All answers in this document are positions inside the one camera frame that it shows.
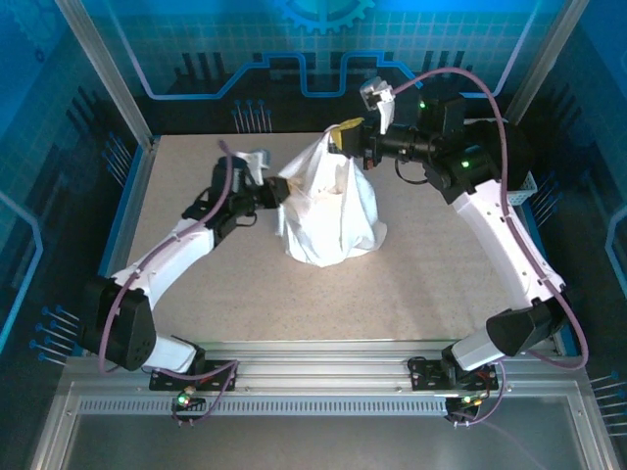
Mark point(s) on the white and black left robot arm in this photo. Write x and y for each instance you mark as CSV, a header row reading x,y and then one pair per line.
x,y
166,259

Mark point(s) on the light blue perforated basket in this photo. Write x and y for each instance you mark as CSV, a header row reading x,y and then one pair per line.
x,y
524,193

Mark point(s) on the small circuit board with LEDs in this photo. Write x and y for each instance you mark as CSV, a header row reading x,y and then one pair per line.
x,y
465,400
183,400

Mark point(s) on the grey metal front panel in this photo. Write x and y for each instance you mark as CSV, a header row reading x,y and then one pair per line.
x,y
313,440

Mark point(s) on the aluminium frame post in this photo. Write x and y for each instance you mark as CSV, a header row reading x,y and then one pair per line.
x,y
539,73
109,73

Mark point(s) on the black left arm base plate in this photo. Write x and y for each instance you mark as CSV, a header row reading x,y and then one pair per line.
x,y
166,379

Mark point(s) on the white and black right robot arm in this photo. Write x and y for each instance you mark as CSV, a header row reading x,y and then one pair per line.
x,y
495,230

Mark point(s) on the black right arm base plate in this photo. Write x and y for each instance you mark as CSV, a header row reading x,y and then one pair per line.
x,y
426,374

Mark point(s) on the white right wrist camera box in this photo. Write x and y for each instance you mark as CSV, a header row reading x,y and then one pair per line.
x,y
382,103

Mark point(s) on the aluminium mounting rail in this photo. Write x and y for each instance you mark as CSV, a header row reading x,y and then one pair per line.
x,y
318,362

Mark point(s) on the white t-shirt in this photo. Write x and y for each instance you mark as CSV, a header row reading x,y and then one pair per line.
x,y
328,220

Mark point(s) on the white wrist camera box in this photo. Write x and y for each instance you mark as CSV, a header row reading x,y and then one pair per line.
x,y
382,103
252,164

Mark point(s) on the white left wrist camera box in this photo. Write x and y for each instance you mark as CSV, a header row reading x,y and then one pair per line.
x,y
252,164

